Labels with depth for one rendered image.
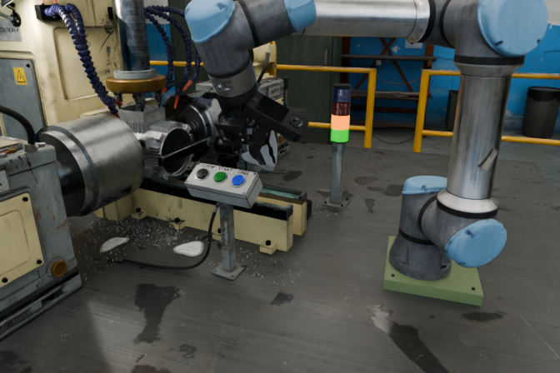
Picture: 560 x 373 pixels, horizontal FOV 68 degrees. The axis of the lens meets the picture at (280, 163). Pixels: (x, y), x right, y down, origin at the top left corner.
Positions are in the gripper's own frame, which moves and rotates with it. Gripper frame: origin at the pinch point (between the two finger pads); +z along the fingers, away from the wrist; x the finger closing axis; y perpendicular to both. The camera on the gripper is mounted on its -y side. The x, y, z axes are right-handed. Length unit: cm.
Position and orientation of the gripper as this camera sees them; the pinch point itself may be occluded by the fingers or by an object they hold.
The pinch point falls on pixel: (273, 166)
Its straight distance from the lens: 84.0
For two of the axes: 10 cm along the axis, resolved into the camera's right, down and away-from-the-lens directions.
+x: -3.8, 7.3, -5.8
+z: 2.2, 6.7, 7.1
